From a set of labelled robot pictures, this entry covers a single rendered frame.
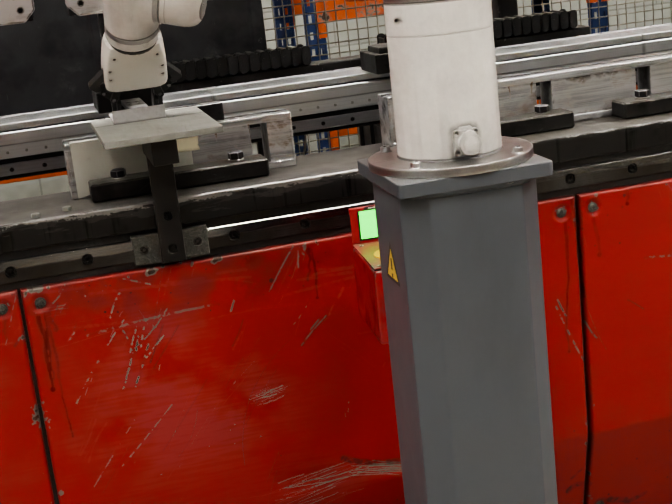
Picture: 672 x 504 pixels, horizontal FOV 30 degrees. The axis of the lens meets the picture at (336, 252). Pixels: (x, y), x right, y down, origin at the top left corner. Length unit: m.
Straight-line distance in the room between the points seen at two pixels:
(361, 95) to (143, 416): 0.78
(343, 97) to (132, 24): 0.67
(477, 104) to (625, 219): 0.95
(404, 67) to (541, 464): 0.49
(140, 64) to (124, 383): 0.53
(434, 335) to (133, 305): 0.78
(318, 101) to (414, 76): 1.08
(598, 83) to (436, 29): 1.04
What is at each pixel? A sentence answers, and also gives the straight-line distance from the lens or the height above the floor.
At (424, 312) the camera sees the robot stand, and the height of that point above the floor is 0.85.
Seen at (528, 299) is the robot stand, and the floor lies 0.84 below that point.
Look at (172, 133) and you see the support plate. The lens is 1.90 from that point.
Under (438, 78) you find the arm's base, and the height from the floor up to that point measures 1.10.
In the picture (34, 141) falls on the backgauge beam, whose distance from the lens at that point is 2.40.
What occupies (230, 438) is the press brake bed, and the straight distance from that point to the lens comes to 2.18.
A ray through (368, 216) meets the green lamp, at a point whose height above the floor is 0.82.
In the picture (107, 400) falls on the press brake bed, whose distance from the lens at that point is 2.13.
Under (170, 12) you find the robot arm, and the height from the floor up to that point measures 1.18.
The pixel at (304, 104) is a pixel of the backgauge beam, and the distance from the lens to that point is 2.46.
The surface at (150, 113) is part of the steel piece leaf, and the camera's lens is 2.07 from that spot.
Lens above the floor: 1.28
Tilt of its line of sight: 15 degrees down
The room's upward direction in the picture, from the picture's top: 6 degrees counter-clockwise
